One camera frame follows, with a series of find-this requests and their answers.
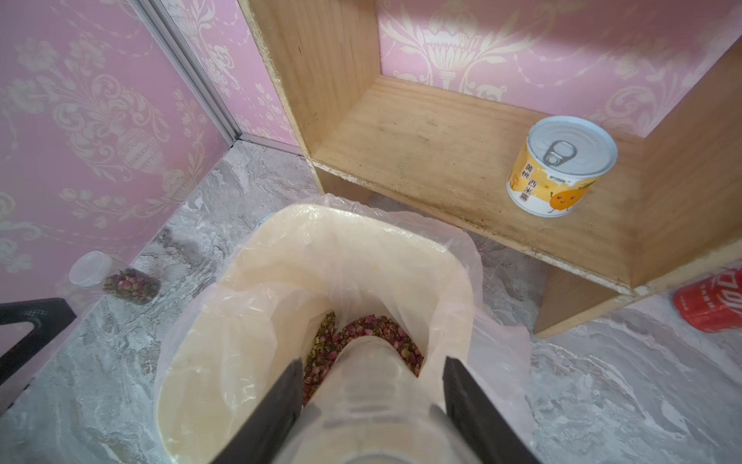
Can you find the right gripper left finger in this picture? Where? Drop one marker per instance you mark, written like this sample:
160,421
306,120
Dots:
261,437

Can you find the yellow can on shelf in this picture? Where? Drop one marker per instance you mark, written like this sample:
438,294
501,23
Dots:
561,160

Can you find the clear jar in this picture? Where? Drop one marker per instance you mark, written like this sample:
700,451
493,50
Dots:
96,275
371,409

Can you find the wooden two-tier shelf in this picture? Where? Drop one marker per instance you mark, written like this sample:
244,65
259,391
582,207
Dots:
668,215

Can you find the beige trash bin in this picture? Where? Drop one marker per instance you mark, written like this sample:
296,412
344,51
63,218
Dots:
322,255

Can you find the red cola can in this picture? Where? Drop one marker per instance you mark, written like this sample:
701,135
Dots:
712,305

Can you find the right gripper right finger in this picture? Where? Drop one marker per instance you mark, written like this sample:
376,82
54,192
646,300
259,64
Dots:
478,421

